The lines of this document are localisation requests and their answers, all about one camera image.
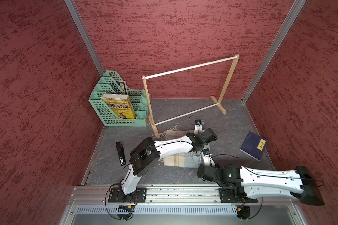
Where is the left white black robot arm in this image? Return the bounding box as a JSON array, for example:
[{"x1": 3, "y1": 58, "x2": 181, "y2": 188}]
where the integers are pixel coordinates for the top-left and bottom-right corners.
[{"x1": 120, "y1": 128, "x2": 217, "y2": 195}]

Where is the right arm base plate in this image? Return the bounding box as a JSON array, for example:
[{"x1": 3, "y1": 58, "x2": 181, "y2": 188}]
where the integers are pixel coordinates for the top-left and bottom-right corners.
[{"x1": 218, "y1": 188, "x2": 258, "y2": 203}]

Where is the right corner aluminium profile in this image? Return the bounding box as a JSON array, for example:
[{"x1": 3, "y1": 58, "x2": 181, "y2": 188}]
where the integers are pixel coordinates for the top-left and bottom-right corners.
[{"x1": 241, "y1": 0, "x2": 306, "y2": 105}]

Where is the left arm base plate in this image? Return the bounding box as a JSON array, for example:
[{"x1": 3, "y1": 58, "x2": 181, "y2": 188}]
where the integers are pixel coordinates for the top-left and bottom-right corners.
[{"x1": 108, "y1": 187, "x2": 147, "y2": 203}]

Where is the dark blue book yellow label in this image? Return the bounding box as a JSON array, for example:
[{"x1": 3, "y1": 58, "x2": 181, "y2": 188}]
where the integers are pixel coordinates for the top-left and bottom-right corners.
[{"x1": 240, "y1": 131, "x2": 269, "y2": 161}]

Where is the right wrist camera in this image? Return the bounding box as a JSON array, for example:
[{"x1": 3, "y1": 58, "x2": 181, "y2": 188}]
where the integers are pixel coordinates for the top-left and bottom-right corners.
[{"x1": 201, "y1": 149, "x2": 216, "y2": 167}]

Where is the dark book in organizer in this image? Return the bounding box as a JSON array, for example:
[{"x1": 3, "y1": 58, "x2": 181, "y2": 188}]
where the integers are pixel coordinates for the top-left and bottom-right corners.
[{"x1": 117, "y1": 81, "x2": 128, "y2": 94}]

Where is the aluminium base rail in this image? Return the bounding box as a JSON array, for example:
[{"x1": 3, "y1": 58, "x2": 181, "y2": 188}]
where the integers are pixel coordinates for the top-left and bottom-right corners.
[{"x1": 69, "y1": 184, "x2": 298, "y2": 206}]

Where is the left base cable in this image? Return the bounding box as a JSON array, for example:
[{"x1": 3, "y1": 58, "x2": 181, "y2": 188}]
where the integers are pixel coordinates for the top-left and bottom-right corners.
[{"x1": 104, "y1": 182, "x2": 139, "y2": 221}]

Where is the base cable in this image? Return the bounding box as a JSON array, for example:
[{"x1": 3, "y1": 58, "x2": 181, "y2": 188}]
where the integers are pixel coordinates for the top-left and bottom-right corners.
[
  {"x1": 104, "y1": 182, "x2": 139, "y2": 221},
  {"x1": 236, "y1": 196, "x2": 264, "y2": 220}
]

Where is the left corner aluminium profile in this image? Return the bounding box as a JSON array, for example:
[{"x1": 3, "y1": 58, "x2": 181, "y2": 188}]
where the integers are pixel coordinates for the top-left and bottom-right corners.
[{"x1": 64, "y1": 0, "x2": 105, "y2": 76}]

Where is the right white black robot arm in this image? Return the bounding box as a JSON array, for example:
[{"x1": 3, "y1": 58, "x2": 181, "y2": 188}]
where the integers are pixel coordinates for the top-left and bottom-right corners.
[{"x1": 197, "y1": 165, "x2": 325, "y2": 206}]

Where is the green plastic file organizer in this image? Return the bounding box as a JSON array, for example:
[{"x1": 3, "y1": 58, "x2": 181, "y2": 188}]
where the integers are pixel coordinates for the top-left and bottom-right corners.
[{"x1": 89, "y1": 70, "x2": 148, "y2": 127}]

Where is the right base cable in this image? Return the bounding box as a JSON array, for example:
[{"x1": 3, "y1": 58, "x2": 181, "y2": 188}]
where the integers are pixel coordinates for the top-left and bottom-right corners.
[{"x1": 236, "y1": 196, "x2": 264, "y2": 220}]

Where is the black remote control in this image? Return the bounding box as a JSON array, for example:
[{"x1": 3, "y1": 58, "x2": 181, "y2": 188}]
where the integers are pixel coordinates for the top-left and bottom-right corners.
[{"x1": 115, "y1": 142, "x2": 126, "y2": 166}]

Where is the corner aluminium profile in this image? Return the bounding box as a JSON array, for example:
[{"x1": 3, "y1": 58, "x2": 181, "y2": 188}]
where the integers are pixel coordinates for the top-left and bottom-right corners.
[
  {"x1": 64, "y1": 0, "x2": 105, "y2": 76},
  {"x1": 241, "y1": 0, "x2": 306, "y2": 105}
]

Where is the plaid blue beige scarf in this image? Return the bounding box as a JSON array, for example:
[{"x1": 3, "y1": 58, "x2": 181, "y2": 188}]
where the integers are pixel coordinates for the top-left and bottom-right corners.
[{"x1": 159, "y1": 123, "x2": 212, "y2": 169}]

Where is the wooden clothes rack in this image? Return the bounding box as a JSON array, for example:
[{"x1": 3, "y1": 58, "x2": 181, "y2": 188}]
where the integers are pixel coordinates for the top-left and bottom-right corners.
[{"x1": 141, "y1": 54, "x2": 240, "y2": 138}]

